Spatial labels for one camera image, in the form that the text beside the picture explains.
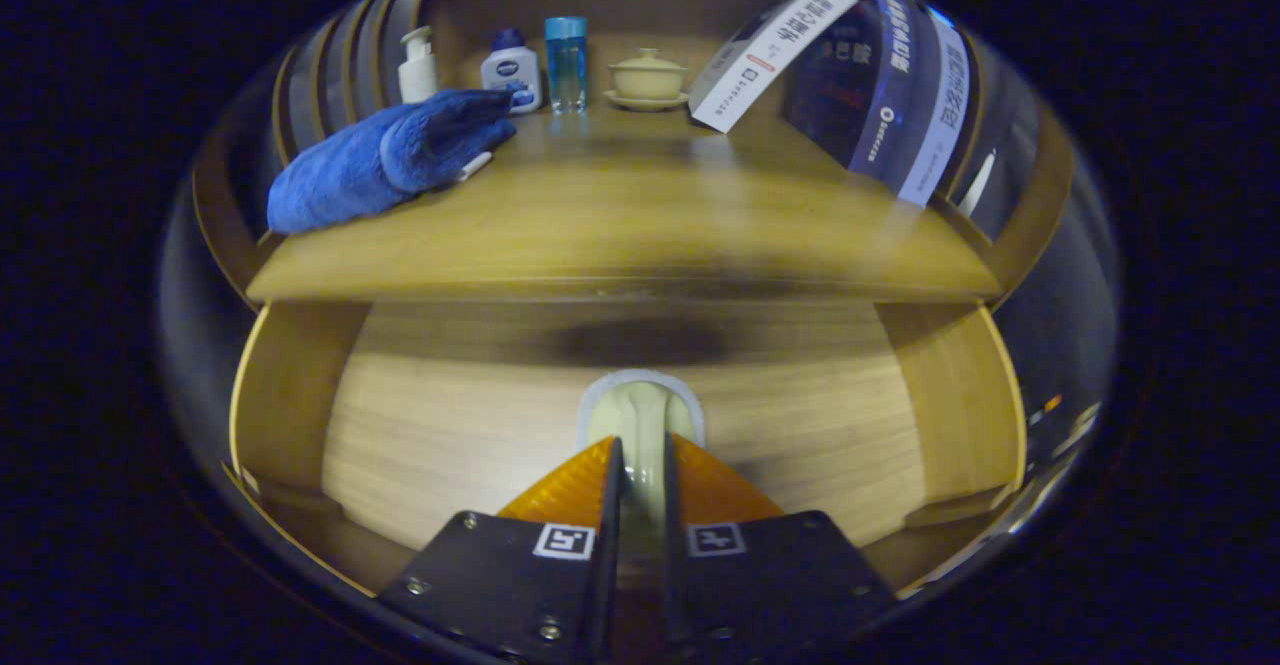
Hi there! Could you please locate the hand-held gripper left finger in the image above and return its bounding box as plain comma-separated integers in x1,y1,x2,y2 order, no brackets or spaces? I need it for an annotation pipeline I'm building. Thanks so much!
375,435,626,664

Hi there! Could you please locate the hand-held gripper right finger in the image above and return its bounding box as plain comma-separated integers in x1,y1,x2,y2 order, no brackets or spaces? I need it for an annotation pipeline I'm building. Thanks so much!
663,432,901,646

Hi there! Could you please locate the wooden drawer with black knob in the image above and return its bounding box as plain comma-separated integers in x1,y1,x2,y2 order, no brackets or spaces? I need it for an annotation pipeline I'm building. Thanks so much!
220,300,1031,601

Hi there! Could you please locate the pale green brush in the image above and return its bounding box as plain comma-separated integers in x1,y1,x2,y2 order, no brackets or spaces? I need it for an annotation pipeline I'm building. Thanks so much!
577,368,707,546

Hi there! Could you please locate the wooden countertop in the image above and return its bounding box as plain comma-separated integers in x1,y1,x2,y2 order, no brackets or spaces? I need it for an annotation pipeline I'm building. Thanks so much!
245,95,1004,304

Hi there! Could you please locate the blue folded towel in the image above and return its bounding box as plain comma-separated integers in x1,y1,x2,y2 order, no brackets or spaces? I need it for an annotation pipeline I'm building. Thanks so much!
266,88,519,236

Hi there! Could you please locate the pale grey book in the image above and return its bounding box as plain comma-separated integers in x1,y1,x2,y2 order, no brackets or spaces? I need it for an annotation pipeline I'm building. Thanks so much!
895,7,971,208

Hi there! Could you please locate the dark blue book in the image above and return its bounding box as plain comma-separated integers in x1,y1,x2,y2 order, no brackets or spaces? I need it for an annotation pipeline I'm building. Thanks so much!
780,0,921,184

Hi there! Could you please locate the white bottle with blue cap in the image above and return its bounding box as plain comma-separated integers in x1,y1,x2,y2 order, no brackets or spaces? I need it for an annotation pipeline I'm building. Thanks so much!
480,28,544,114

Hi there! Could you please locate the beige lidded teacup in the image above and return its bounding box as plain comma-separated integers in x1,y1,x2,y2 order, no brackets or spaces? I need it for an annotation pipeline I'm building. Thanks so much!
603,47,691,112

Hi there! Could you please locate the clear blue bottle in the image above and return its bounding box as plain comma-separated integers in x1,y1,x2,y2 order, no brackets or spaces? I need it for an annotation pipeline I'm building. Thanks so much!
544,15,589,114

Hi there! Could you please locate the white book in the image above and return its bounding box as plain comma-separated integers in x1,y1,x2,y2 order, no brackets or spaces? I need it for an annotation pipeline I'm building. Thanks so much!
688,0,859,134

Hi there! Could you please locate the white pump bottle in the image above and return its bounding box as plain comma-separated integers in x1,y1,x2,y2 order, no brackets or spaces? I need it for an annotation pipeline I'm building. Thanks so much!
398,26,439,104

